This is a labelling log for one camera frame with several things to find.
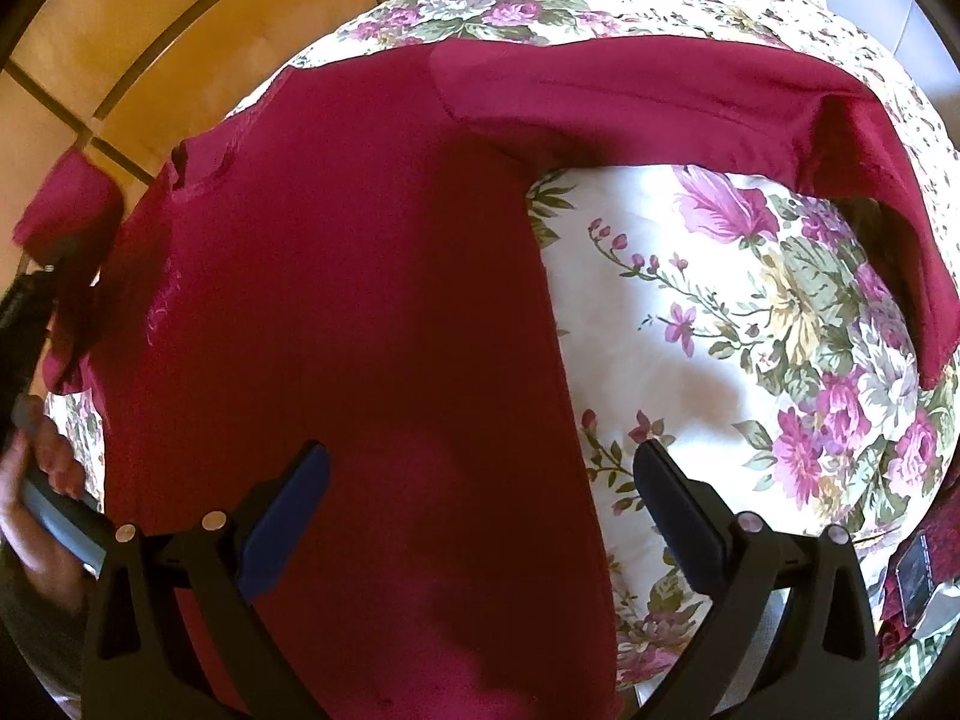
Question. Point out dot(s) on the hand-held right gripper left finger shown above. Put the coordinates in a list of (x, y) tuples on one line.
[(291, 514)]

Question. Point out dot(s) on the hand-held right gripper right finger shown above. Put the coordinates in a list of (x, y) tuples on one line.
[(675, 525)]

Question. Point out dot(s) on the floral blanket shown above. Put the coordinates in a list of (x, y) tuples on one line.
[(675, 360)]

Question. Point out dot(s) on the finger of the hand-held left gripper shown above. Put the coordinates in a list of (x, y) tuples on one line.
[(67, 251)]

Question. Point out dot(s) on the person's left hand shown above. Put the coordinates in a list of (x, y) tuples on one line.
[(45, 566)]

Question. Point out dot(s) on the dark red patterned cloth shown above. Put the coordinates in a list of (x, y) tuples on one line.
[(892, 615)]

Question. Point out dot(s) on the person's left forearm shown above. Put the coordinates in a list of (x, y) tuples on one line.
[(45, 645)]

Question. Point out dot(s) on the dark red shirt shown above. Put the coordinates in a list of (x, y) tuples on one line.
[(337, 277)]

